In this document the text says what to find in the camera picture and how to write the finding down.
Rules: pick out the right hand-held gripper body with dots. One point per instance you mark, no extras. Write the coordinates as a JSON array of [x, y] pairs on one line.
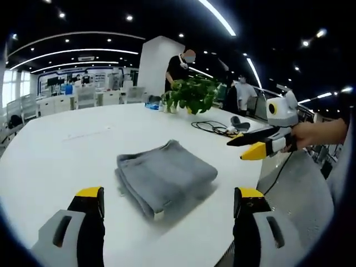
[[283, 111]]

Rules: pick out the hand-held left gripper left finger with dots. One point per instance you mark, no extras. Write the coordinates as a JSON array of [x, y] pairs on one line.
[[66, 244]]

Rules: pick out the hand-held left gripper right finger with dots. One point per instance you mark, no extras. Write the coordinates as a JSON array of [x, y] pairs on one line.
[[256, 242]]

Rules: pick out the grey towel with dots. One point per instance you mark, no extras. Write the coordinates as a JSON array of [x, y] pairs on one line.
[[167, 172]]

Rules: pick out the person's right hand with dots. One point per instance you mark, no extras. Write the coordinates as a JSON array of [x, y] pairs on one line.
[[307, 135]]

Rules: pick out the white power adapter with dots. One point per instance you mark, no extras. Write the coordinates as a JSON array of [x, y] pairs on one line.
[[231, 129]]

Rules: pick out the green potted plant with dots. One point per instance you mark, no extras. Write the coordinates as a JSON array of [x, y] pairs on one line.
[[194, 96]]

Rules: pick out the white table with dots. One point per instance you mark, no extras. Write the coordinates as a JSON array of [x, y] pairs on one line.
[[69, 167]]

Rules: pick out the blue tissue pack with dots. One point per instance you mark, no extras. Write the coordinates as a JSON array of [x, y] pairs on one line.
[[152, 105]]

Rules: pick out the white pillar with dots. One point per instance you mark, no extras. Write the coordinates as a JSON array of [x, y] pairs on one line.
[[155, 64]]

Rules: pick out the blue bin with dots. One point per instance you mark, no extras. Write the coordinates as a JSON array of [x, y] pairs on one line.
[[68, 89]]

